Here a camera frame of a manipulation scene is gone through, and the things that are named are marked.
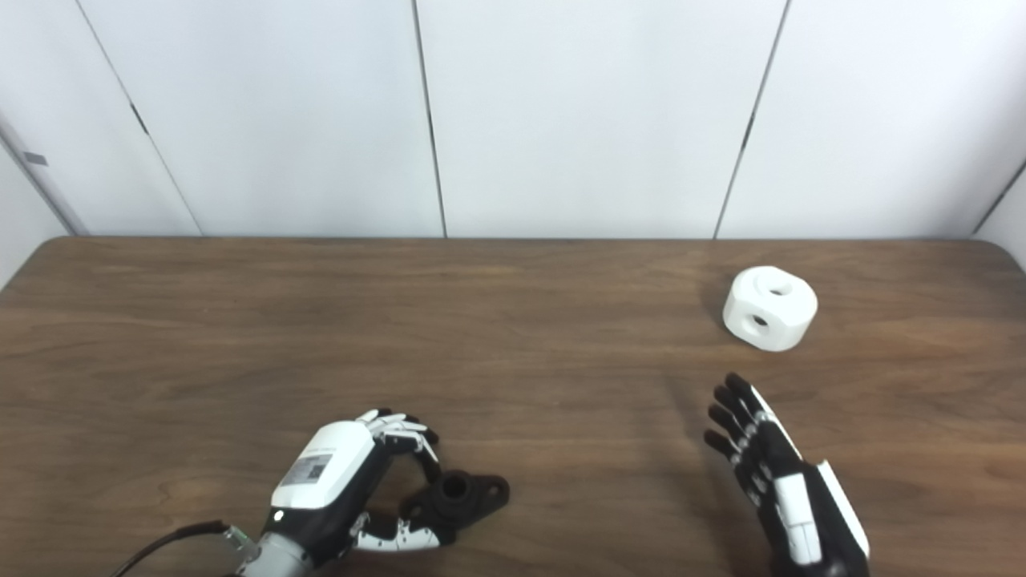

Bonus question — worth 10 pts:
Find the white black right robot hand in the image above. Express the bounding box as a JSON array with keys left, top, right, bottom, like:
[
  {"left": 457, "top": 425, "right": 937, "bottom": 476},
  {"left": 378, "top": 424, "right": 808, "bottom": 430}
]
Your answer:
[{"left": 703, "top": 373, "right": 871, "bottom": 577}]

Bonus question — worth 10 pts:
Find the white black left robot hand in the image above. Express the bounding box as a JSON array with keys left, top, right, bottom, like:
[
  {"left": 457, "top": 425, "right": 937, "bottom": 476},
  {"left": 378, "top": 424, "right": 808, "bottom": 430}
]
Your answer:
[{"left": 269, "top": 409, "right": 442, "bottom": 568}]

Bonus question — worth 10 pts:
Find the black flanged holder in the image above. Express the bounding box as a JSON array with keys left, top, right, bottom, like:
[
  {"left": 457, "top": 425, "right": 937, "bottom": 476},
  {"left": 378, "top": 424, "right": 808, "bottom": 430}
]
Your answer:
[{"left": 400, "top": 470, "right": 511, "bottom": 547}]

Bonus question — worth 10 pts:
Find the round white piece with holes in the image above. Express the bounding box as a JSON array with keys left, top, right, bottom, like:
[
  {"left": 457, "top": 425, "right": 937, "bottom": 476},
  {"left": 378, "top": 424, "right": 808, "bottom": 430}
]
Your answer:
[{"left": 721, "top": 265, "right": 819, "bottom": 353}]

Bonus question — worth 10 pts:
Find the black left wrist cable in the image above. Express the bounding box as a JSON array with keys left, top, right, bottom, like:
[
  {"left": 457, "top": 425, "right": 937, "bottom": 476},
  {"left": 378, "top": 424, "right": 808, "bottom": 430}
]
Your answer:
[{"left": 107, "top": 520, "right": 231, "bottom": 577}]

